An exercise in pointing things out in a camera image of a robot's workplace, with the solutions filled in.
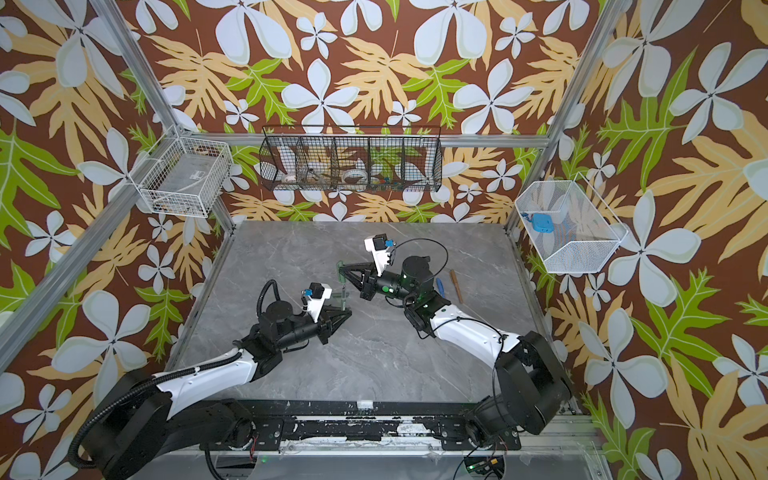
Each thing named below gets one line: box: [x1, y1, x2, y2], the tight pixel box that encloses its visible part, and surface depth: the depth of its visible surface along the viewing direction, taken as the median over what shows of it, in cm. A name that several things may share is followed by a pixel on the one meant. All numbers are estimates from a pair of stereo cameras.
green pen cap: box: [337, 260, 346, 284], surface depth 73 cm
